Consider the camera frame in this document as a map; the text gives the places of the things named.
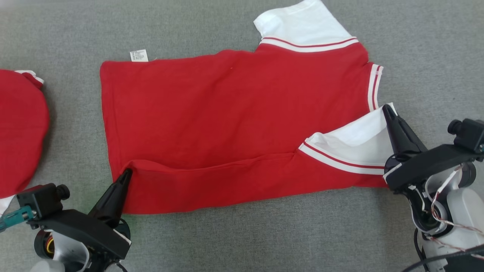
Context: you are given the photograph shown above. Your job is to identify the grey fabric sofa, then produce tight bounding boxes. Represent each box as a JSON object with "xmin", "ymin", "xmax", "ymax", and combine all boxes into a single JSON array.
[{"xmin": 0, "ymin": 0, "xmax": 484, "ymax": 272}]

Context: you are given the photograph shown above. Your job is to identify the red Bulls basketball jersey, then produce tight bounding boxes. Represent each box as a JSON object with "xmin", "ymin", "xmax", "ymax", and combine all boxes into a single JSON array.
[{"xmin": 100, "ymin": 0, "xmax": 397, "ymax": 215}]

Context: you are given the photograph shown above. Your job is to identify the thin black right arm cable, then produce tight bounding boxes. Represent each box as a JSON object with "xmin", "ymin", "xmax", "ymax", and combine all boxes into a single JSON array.
[{"xmin": 401, "ymin": 229, "xmax": 484, "ymax": 272}]

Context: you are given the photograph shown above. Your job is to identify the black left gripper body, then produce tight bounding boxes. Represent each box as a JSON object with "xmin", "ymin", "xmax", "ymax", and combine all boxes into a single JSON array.
[{"xmin": 37, "ymin": 209, "xmax": 132, "ymax": 261}]

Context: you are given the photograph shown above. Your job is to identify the teal left camera connector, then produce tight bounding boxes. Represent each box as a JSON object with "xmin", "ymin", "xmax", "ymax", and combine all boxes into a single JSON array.
[{"xmin": 0, "ymin": 206, "xmax": 37, "ymax": 232}]

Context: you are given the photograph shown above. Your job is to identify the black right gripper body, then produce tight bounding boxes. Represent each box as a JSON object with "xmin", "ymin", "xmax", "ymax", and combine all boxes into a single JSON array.
[{"xmin": 383, "ymin": 144, "xmax": 484, "ymax": 192}]

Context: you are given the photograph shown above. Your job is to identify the red shorts with white stripe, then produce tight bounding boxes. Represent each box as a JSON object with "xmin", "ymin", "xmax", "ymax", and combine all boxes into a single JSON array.
[{"xmin": 0, "ymin": 70, "xmax": 50, "ymax": 216}]

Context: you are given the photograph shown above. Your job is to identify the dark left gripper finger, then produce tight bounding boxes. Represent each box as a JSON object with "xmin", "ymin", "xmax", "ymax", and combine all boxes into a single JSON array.
[{"xmin": 89, "ymin": 168, "xmax": 133, "ymax": 227}]

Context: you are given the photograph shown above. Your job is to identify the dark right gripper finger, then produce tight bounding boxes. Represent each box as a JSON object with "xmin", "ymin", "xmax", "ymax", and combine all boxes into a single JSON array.
[{"xmin": 382, "ymin": 104, "xmax": 428, "ymax": 159}]

